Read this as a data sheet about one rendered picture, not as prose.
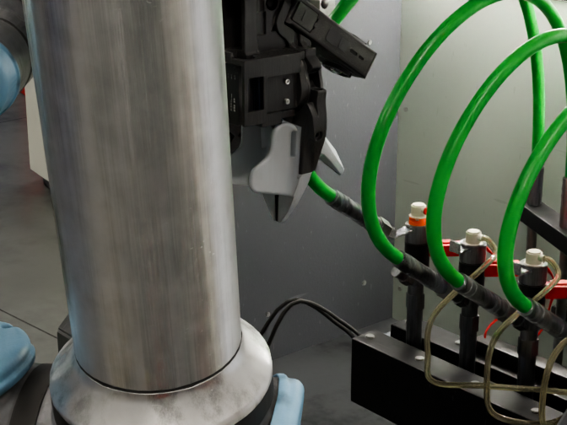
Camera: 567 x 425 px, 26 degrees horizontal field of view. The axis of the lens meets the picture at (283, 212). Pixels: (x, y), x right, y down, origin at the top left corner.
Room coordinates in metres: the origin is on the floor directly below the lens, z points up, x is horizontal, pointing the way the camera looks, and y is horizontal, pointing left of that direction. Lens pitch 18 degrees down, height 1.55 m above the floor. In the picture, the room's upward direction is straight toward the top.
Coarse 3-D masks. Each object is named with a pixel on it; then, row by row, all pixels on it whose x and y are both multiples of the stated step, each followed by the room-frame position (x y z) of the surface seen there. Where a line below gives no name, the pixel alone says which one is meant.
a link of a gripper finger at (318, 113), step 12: (312, 84) 0.97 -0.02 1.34; (312, 96) 0.96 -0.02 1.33; (324, 96) 0.96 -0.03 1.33; (312, 108) 0.96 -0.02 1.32; (324, 108) 0.96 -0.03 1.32; (300, 120) 0.96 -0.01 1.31; (312, 120) 0.95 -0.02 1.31; (324, 120) 0.96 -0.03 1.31; (312, 132) 0.96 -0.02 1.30; (324, 132) 0.96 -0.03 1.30; (300, 144) 0.96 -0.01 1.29; (312, 144) 0.96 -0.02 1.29; (300, 156) 0.96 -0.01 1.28; (312, 156) 0.97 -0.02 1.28; (300, 168) 0.96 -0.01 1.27; (312, 168) 0.97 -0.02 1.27
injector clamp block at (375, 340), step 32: (352, 352) 1.28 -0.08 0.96; (384, 352) 1.24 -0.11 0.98; (416, 352) 1.24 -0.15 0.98; (448, 352) 1.25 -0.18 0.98; (352, 384) 1.28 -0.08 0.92; (384, 384) 1.24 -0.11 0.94; (416, 384) 1.20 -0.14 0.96; (512, 384) 1.18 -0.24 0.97; (384, 416) 1.24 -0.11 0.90; (416, 416) 1.20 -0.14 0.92; (448, 416) 1.16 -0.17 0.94; (480, 416) 1.13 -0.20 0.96; (512, 416) 1.10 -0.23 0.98
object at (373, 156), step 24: (480, 0) 1.20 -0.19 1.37; (528, 0) 1.25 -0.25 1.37; (456, 24) 1.18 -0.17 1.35; (552, 24) 1.28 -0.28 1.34; (432, 48) 1.15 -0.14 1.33; (408, 72) 1.14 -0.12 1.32; (384, 120) 1.12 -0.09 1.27; (384, 144) 1.12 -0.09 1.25; (384, 240) 1.12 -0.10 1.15; (408, 264) 1.14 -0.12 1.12; (432, 288) 1.17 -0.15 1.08
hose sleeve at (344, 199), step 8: (336, 192) 1.19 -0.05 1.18; (336, 200) 1.19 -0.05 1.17; (344, 200) 1.19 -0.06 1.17; (352, 200) 1.21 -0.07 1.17; (336, 208) 1.19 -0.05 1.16; (344, 208) 1.19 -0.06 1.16; (352, 208) 1.20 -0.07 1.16; (360, 208) 1.21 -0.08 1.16; (352, 216) 1.20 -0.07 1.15; (360, 216) 1.21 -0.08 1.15; (360, 224) 1.22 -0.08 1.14
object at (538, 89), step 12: (348, 0) 1.20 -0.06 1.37; (336, 12) 1.19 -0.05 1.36; (348, 12) 1.20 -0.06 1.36; (528, 12) 1.37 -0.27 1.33; (528, 24) 1.38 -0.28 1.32; (528, 36) 1.38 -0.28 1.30; (540, 60) 1.39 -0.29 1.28; (540, 72) 1.39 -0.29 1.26; (540, 84) 1.39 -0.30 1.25; (540, 96) 1.39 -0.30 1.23; (540, 108) 1.39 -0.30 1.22; (540, 120) 1.39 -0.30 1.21; (540, 132) 1.39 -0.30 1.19; (312, 180) 1.17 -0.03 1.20; (324, 192) 1.18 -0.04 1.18
